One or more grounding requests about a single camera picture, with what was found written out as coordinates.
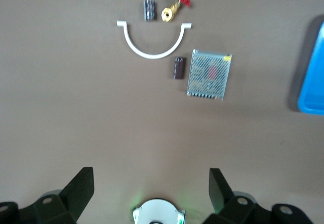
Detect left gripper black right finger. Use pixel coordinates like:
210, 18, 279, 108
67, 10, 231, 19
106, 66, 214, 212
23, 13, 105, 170
206, 168, 274, 224

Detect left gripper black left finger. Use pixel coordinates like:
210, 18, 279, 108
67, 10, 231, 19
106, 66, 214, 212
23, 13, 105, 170
17, 167, 95, 224

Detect brown electrolytic capacitor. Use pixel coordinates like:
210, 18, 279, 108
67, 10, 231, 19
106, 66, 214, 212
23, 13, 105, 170
172, 56, 187, 80

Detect blue plastic tray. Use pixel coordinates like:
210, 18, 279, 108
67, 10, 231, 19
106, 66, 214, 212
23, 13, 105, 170
297, 20, 324, 116

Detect metal mesh power supply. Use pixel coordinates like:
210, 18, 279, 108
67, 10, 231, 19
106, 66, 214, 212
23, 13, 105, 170
186, 49, 233, 102

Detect white semicircular pipe clamp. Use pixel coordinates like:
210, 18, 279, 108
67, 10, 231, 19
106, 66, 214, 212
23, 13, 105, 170
116, 20, 193, 60

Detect brass valve red handle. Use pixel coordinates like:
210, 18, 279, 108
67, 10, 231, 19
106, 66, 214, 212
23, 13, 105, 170
161, 0, 192, 23

